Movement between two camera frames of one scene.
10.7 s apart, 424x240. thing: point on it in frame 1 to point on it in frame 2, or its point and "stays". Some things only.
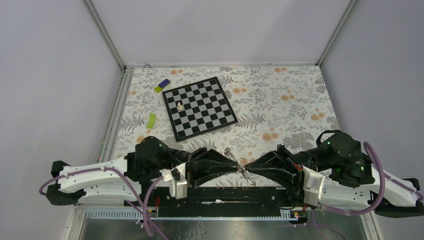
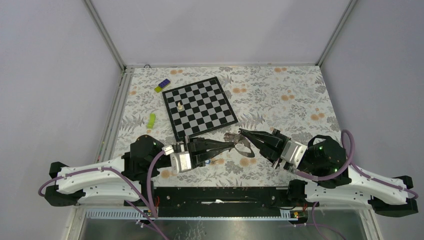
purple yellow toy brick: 162,85 stays
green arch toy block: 152,121 stays
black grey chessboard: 197,109 stays
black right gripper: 281,166 to 258,139
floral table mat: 275,105 stays
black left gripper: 202,161 to 197,148
